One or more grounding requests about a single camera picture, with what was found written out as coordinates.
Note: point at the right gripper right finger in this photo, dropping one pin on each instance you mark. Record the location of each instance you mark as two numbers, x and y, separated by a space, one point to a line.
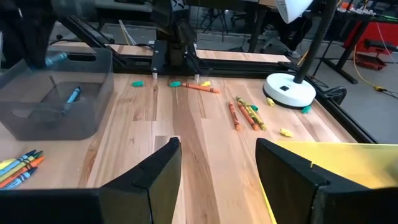
286 186

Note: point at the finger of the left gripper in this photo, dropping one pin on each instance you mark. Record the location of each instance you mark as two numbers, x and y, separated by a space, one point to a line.
18 53
40 54

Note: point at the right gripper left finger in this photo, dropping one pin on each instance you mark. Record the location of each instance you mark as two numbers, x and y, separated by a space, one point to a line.
149 186

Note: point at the yellow translucent bin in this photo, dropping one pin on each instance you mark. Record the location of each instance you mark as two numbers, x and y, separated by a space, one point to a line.
357 165

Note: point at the yellow-green crayon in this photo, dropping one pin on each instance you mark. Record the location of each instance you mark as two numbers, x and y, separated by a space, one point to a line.
17 170
252 113

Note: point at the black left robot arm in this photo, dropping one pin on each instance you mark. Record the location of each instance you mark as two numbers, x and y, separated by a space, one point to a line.
174 37

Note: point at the yellow crayon stub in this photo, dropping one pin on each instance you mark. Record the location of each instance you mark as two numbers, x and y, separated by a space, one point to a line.
6 163
270 101
286 132
205 83

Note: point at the grey translucent bin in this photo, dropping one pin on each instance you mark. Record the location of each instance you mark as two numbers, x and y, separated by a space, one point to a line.
25 124

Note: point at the green crayon stub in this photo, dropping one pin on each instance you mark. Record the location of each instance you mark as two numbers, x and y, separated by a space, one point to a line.
306 109
175 84
254 107
137 83

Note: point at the white gooseneck desk lamp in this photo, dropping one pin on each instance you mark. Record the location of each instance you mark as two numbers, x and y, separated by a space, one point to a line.
289 90

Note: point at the black desk leg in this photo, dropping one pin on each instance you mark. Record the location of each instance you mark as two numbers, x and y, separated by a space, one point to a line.
348 56

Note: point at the red floor device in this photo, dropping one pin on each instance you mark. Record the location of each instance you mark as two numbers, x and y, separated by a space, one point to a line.
371 62

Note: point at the black table leg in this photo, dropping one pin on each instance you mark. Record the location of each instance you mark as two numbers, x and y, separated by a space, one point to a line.
257 31

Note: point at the red cabinet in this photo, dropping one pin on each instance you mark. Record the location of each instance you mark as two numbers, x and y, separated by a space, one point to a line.
379 34

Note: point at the long black frame rail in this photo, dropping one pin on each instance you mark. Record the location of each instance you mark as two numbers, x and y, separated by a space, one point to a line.
342 115

